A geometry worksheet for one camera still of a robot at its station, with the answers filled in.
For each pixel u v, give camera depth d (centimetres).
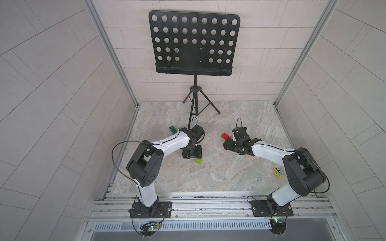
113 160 46
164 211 71
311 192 44
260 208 71
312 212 71
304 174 44
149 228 65
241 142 71
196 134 73
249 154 66
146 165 46
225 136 97
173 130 100
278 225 68
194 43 67
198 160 85
